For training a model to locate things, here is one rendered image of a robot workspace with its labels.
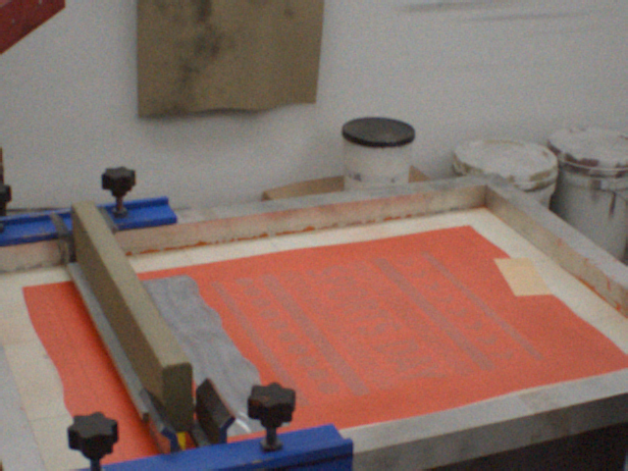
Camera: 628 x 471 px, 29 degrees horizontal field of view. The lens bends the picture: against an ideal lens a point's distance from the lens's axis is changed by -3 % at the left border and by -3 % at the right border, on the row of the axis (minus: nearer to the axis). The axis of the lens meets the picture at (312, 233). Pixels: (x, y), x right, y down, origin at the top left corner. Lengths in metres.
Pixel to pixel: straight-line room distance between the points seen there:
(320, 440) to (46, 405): 0.30
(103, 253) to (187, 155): 2.17
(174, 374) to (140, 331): 0.08
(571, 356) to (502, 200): 0.38
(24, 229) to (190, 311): 0.26
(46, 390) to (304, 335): 0.30
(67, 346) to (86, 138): 2.06
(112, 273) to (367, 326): 0.31
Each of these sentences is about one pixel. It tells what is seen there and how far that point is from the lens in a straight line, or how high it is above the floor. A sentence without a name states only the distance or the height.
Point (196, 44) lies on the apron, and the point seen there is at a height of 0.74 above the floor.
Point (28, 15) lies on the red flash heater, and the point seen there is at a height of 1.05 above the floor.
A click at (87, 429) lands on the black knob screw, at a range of 1.04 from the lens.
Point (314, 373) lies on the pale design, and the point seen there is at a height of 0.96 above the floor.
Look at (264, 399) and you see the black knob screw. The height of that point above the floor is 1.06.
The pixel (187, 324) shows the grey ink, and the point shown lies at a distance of 1.41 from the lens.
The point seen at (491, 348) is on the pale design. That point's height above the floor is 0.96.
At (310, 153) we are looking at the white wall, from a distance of 3.63.
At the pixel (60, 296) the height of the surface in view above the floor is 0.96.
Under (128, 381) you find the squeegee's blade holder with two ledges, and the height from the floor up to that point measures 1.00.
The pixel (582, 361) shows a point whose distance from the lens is 1.39.
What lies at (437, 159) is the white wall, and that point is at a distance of 3.82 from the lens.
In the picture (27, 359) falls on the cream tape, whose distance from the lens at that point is 1.36.
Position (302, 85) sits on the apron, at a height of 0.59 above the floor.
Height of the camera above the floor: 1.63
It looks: 24 degrees down
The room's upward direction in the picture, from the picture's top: 2 degrees clockwise
